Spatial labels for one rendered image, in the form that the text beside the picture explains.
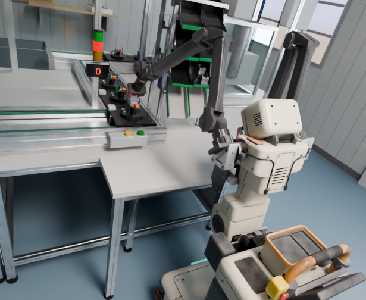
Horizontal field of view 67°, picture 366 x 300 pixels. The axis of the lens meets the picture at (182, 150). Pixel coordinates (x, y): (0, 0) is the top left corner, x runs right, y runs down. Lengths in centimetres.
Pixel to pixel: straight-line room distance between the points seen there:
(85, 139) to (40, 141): 21
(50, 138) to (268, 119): 103
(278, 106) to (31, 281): 173
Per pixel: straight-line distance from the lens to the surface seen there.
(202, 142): 181
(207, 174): 151
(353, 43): 441
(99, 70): 168
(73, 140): 152
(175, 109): 176
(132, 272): 206
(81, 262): 211
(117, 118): 167
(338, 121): 439
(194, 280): 175
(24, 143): 151
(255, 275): 120
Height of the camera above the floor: 169
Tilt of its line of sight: 30 degrees down
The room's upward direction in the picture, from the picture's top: 13 degrees clockwise
